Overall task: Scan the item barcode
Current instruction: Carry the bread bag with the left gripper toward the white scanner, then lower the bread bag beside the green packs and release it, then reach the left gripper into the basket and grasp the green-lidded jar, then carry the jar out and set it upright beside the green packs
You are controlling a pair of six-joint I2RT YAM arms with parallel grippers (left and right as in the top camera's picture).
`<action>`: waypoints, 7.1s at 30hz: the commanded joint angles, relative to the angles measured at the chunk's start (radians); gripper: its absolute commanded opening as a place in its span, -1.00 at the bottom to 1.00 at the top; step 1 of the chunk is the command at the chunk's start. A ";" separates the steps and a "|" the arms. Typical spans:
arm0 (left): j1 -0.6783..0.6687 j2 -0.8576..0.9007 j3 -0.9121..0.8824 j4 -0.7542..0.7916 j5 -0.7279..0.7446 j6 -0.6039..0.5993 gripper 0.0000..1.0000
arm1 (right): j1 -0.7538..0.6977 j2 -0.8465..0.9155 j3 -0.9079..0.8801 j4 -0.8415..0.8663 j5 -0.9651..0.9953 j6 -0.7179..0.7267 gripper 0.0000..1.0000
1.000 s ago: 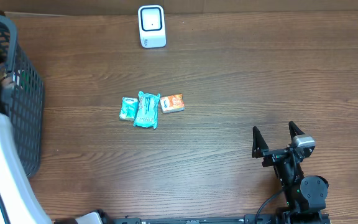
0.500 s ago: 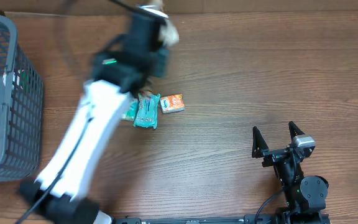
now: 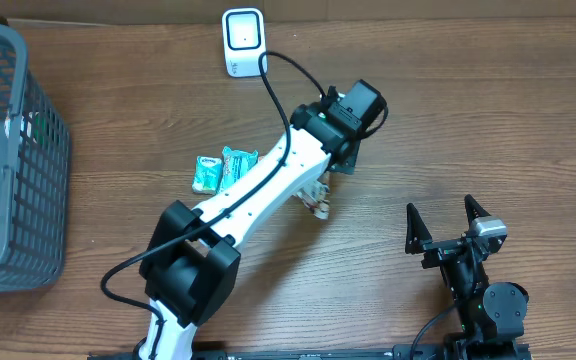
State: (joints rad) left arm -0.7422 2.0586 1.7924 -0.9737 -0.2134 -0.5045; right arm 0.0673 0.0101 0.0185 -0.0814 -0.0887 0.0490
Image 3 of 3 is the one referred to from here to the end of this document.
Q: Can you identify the small teal tissue pack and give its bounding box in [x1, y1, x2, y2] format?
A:
[192, 156, 223, 195]

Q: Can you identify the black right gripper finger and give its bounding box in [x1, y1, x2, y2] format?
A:
[464, 194, 489, 223]
[405, 203, 432, 254]

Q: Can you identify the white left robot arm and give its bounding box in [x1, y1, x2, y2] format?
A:
[135, 80, 387, 359]

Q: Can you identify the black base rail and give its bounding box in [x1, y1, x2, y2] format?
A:
[87, 344, 532, 360]

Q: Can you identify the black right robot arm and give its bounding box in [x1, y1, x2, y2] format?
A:
[405, 194, 532, 360]

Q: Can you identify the brown bread snack bag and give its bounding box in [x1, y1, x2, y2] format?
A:
[295, 172, 330, 220]

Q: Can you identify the grey plastic basket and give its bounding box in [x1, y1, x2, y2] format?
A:
[0, 25, 72, 293]

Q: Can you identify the teal wet wipes pack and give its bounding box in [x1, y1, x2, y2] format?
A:
[218, 146, 259, 193]

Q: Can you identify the white barcode scanner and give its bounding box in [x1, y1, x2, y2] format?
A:
[222, 7, 266, 78]

